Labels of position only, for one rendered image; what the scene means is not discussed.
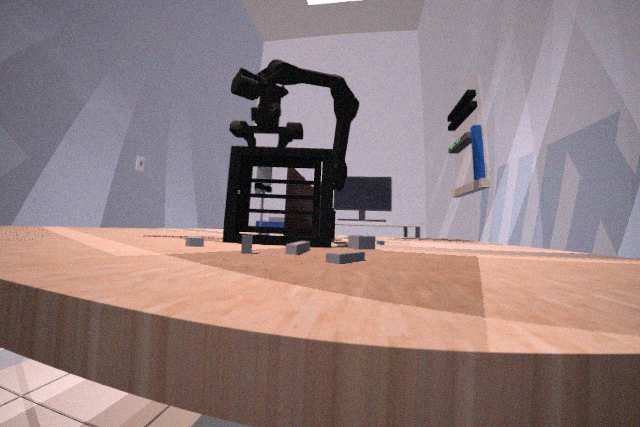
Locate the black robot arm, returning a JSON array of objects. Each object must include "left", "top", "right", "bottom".
[{"left": 231, "top": 60, "right": 359, "bottom": 192}]

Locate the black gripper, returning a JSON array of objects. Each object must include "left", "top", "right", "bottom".
[{"left": 229, "top": 101, "right": 303, "bottom": 147}]

